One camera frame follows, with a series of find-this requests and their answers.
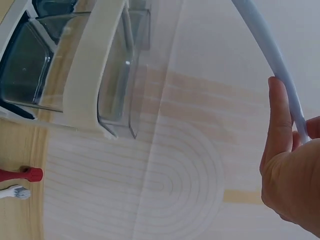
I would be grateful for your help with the cream curved wide band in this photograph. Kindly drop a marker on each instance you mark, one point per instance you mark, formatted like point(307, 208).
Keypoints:
point(87, 75)

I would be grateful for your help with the white silicone brush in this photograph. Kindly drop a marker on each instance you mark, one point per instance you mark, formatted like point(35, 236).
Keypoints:
point(17, 193)

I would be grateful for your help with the clear glass container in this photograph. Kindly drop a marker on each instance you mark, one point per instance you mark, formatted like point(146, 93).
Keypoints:
point(25, 70)
point(120, 75)

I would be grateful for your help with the red silicone brush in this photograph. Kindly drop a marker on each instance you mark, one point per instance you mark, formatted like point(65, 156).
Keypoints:
point(27, 174)

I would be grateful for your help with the person's right hand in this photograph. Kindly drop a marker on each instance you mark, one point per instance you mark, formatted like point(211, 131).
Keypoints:
point(295, 180)

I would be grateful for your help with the cream arch-patterned placemat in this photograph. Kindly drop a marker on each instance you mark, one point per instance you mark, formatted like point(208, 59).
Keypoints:
point(190, 160)

